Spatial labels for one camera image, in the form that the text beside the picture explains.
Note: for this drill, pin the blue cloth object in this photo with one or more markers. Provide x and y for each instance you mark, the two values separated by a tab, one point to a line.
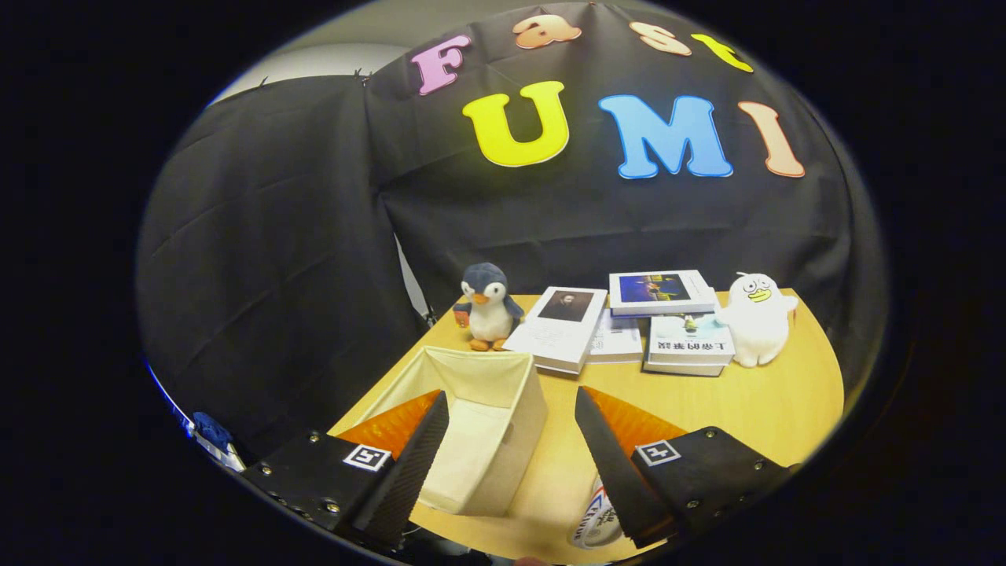
211	431

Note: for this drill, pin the white book with portrait cover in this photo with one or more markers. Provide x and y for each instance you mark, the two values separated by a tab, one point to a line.
554	334

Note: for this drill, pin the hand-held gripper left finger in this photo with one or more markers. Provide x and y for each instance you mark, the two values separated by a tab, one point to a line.
405	479

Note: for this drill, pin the white canvas shoe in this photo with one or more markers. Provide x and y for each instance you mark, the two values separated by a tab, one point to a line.
593	523

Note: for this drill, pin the beige fabric storage box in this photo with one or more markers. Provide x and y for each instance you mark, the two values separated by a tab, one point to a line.
487	428

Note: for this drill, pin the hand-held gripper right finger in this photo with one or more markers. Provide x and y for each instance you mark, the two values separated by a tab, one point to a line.
621	479

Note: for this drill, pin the penguin plush toy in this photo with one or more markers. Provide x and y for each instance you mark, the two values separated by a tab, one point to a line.
489	310

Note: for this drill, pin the book with pale teal cover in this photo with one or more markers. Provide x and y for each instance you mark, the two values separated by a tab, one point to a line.
690	338

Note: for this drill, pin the plain thick grey book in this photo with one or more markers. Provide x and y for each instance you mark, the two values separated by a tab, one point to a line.
684	369

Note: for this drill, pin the white duck plush toy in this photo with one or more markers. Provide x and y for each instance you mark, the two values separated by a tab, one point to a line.
756	322

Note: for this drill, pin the book with blue photo cover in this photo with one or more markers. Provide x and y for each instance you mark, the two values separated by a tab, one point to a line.
660	291

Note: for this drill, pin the thin white printed booklet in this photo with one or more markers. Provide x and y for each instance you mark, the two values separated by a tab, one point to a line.
617	342

